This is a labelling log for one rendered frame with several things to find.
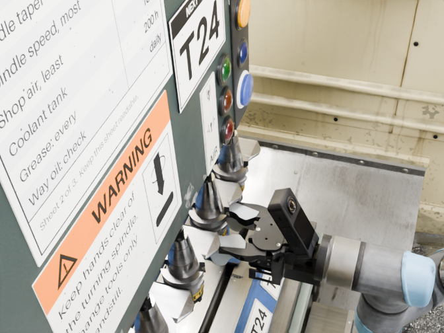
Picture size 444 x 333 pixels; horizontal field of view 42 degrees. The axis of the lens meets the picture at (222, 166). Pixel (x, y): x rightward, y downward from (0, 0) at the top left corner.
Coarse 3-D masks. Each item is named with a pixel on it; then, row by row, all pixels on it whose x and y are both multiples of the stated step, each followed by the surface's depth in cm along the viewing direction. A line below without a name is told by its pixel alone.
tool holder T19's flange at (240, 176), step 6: (216, 162) 98; (246, 162) 97; (216, 168) 96; (240, 168) 95; (246, 168) 95; (216, 174) 95; (222, 174) 94; (228, 174) 94; (234, 174) 94; (240, 174) 95; (234, 180) 96; (240, 180) 96
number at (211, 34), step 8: (208, 0) 41; (216, 0) 42; (208, 8) 41; (216, 8) 43; (200, 16) 40; (208, 16) 41; (216, 16) 43; (200, 24) 40; (208, 24) 42; (216, 24) 43; (200, 32) 40; (208, 32) 42; (216, 32) 44; (200, 40) 41; (208, 40) 42; (216, 40) 44; (200, 48) 41; (208, 48) 43; (200, 56) 41; (208, 56) 43; (200, 64) 42
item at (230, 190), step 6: (216, 180) 95; (222, 180) 95; (228, 180) 95; (222, 186) 94; (228, 186) 94; (234, 186) 94; (222, 192) 93; (228, 192) 93; (234, 192) 93; (240, 192) 93; (228, 198) 92; (234, 198) 92
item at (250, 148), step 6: (240, 138) 102; (240, 144) 101; (246, 144) 101; (252, 144) 101; (258, 144) 101; (246, 150) 100; (252, 150) 100; (258, 150) 100; (246, 156) 99; (252, 156) 99
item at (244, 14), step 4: (244, 0) 47; (248, 0) 48; (240, 4) 47; (244, 4) 47; (248, 4) 48; (240, 8) 47; (244, 8) 47; (248, 8) 48; (240, 12) 47; (244, 12) 47; (248, 12) 48; (240, 16) 47; (244, 16) 48; (248, 16) 49; (240, 20) 48; (244, 20) 48; (240, 24) 48; (244, 24) 48
